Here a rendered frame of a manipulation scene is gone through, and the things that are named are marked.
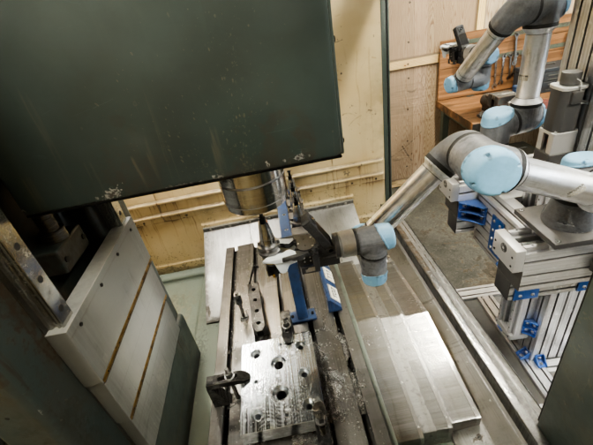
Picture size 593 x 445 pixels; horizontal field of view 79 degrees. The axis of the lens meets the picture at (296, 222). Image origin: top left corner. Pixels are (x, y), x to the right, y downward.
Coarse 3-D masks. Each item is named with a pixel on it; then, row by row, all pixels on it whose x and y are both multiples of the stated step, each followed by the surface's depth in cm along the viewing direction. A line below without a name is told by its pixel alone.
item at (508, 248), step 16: (496, 240) 126; (512, 240) 120; (528, 240) 124; (512, 256) 118; (528, 256) 116; (544, 256) 116; (560, 256) 116; (576, 256) 117; (592, 256) 117; (512, 272) 119
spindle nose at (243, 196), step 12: (228, 180) 78; (240, 180) 77; (252, 180) 77; (264, 180) 78; (276, 180) 81; (228, 192) 81; (240, 192) 79; (252, 192) 79; (264, 192) 80; (276, 192) 82; (228, 204) 83; (240, 204) 81; (252, 204) 80; (264, 204) 81; (276, 204) 83
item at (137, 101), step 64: (0, 0) 53; (64, 0) 54; (128, 0) 55; (192, 0) 56; (256, 0) 56; (320, 0) 57; (0, 64) 57; (64, 64) 58; (128, 64) 59; (192, 64) 60; (256, 64) 61; (320, 64) 62; (0, 128) 62; (64, 128) 63; (128, 128) 64; (192, 128) 66; (256, 128) 67; (320, 128) 68; (64, 192) 69; (128, 192) 71
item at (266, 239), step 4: (260, 224) 91; (264, 224) 91; (268, 224) 93; (260, 228) 92; (264, 228) 92; (268, 228) 92; (260, 232) 93; (264, 232) 92; (268, 232) 93; (272, 232) 94; (260, 236) 93; (264, 236) 93; (268, 236) 93; (272, 236) 94; (260, 240) 94; (264, 240) 93; (268, 240) 93; (272, 240) 94; (260, 244) 95; (264, 244) 94; (268, 244) 94; (272, 244) 94
